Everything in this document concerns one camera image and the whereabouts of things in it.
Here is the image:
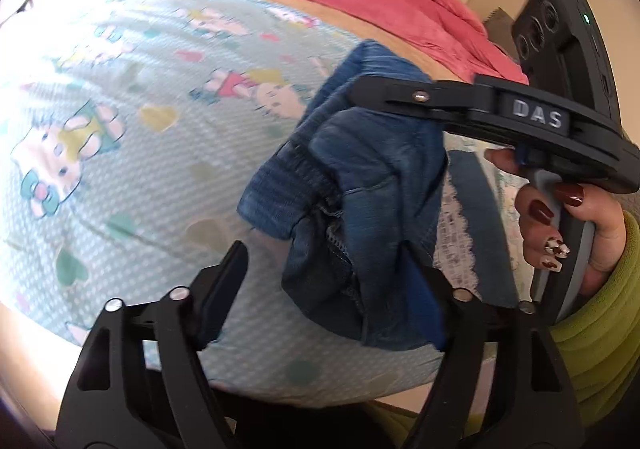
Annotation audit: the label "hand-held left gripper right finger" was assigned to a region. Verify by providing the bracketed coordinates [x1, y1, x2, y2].
[400, 240, 585, 449]

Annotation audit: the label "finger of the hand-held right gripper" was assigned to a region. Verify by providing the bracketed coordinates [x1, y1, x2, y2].
[350, 73, 477, 124]

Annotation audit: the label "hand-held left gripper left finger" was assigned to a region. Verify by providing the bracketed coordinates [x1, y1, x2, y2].
[55, 240, 249, 449]

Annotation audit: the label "blue denim pants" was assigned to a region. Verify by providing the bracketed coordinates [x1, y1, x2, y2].
[237, 39, 451, 351]

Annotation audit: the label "person's right forearm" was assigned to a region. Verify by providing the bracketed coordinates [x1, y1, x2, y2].
[549, 210, 640, 436]

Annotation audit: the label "person's right hand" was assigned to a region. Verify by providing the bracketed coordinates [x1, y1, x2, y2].
[487, 148, 629, 287]

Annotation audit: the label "grey padded headboard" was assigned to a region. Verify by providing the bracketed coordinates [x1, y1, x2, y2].
[482, 6, 517, 54]

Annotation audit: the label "cartoon printed blanket with lace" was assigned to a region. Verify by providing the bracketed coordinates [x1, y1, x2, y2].
[0, 0, 532, 404]

